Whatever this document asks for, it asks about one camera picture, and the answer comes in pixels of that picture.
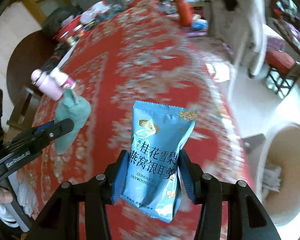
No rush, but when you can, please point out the blue snack bag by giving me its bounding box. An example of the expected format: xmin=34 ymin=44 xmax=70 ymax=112
xmin=122 ymin=101 xmax=197 ymax=223

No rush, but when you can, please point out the beige trash bin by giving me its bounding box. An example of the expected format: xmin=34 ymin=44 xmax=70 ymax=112
xmin=255 ymin=122 xmax=300 ymax=226

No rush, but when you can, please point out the left gloved hand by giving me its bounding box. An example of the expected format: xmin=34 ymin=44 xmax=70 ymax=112
xmin=0 ymin=187 xmax=19 ymax=228

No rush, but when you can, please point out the pink cup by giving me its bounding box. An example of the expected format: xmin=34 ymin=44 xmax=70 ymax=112
xmin=31 ymin=69 xmax=63 ymax=101

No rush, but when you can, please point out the green cloth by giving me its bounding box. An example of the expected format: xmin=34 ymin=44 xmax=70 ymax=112
xmin=54 ymin=89 xmax=91 ymax=155

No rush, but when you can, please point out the white pink small bottle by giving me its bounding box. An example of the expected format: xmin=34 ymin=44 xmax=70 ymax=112
xmin=50 ymin=67 xmax=76 ymax=89

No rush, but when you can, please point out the white flat box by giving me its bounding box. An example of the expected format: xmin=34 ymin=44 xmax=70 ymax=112
xmin=205 ymin=62 xmax=237 ymax=83

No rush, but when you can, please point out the small red cushioned chair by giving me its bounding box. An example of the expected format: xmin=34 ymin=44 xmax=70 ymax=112
xmin=265 ymin=49 xmax=300 ymax=99

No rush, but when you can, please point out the red floral tablecloth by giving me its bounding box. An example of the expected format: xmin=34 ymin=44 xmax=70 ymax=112
xmin=17 ymin=0 xmax=256 ymax=240

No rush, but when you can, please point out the chair with white coat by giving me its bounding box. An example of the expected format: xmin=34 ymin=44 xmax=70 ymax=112
xmin=209 ymin=0 xmax=267 ymax=79

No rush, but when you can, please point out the red thermos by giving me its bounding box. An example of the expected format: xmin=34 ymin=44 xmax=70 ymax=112
xmin=175 ymin=0 xmax=193 ymax=27

